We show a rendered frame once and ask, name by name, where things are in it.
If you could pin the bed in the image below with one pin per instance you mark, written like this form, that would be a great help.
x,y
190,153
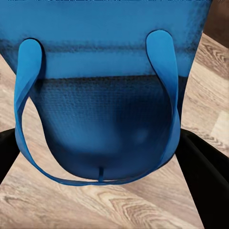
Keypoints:
x,y
217,25

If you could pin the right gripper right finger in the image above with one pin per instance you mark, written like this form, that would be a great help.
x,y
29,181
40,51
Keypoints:
x,y
206,171

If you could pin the sandal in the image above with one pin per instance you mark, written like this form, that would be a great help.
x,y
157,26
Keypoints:
x,y
107,77

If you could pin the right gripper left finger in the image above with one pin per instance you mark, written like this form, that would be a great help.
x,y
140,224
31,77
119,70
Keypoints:
x,y
9,151

